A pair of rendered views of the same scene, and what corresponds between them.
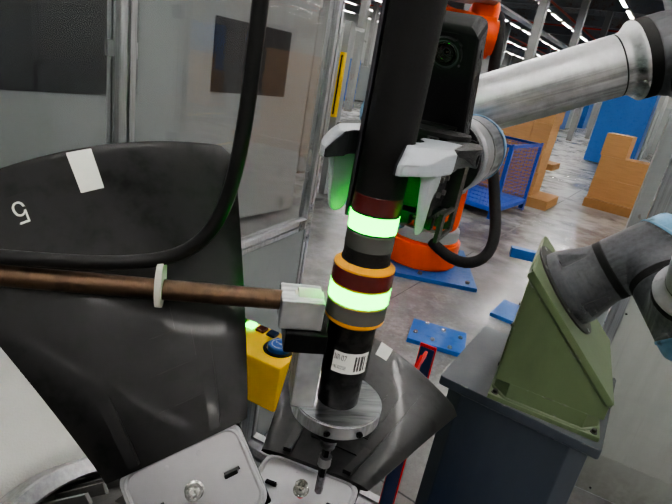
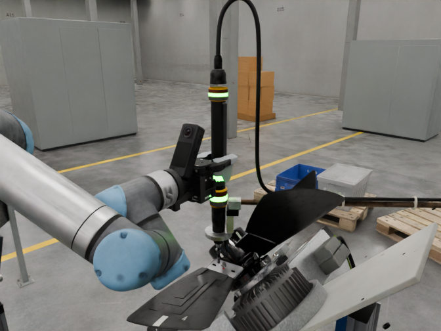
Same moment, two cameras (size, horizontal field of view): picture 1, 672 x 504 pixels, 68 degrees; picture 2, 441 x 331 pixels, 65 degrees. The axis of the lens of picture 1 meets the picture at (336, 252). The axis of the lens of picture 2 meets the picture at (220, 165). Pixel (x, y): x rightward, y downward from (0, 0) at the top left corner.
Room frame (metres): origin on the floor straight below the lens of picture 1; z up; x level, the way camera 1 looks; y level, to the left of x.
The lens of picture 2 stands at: (1.08, 0.17, 1.74)
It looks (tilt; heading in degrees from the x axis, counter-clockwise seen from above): 18 degrees down; 194
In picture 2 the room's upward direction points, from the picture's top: straight up
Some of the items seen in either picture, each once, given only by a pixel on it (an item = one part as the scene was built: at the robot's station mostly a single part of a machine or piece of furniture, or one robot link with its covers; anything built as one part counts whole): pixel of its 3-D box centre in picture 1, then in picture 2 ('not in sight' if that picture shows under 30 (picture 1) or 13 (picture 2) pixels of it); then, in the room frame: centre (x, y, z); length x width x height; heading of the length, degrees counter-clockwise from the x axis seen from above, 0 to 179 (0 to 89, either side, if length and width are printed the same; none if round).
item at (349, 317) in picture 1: (356, 305); (218, 201); (0.33, -0.02, 1.39); 0.04 x 0.04 x 0.01
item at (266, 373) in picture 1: (254, 363); not in sight; (0.77, 0.11, 1.02); 0.16 x 0.10 x 0.11; 67
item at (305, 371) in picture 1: (332, 355); (222, 217); (0.32, -0.01, 1.35); 0.09 x 0.07 x 0.10; 102
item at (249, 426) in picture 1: (248, 408); not in sight; (0.77, 0.11, 0.92); 0.03 x 0.03 x 0.12; 67
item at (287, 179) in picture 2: not in sight; (301, 180); (-2.92, 0.17, 0.25); 0.60 x 0.41 x 0.22; 156
